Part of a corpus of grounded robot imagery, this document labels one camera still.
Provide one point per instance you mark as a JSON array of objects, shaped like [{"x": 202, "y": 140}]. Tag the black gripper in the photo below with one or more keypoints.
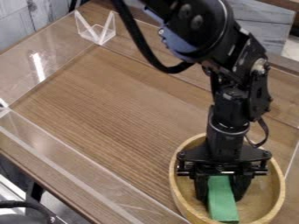
[{"x": 195, "y": 159}]

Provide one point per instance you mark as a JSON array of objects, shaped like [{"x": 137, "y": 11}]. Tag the green rectangular block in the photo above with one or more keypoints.
[{"x": 222, "y": 204}]

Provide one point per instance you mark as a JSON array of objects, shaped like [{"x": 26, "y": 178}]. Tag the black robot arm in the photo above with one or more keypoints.
[{"x": 202, "y": 34}]

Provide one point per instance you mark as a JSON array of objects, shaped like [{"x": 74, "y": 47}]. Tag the light wooden bowl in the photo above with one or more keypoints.
[{"x": 258, "y": 208}]

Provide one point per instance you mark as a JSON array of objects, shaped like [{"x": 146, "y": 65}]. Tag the black metal table leg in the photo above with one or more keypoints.
[{"x": 34, "y": 196}]

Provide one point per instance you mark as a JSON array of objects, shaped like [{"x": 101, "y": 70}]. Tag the clear acrylic corner bracket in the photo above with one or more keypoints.
[{"x": 99, "y": 34}]

